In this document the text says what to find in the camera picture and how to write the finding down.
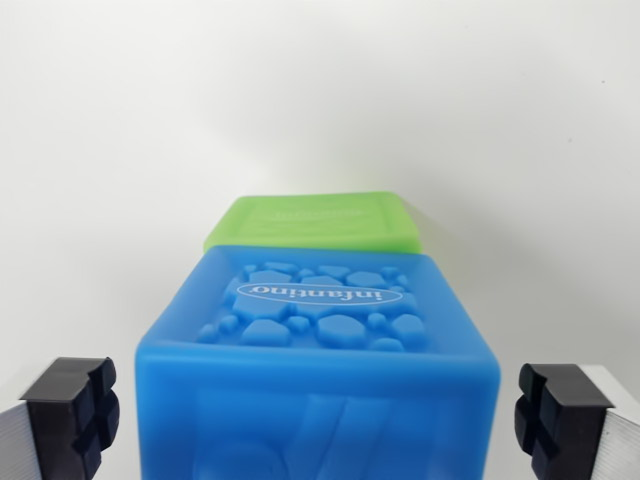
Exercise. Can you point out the black-tipped silver gripper right finger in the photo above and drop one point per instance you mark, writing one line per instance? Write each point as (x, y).
(575, 420)

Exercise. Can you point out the blue soft infantino cube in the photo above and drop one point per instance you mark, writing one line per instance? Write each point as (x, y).
(320, 390)

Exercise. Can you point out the black-tipped silver gripper left finger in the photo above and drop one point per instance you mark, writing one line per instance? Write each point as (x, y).
(55, 415)

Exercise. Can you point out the green soft infantino cube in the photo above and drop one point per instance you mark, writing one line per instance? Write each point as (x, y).
(310, 222)

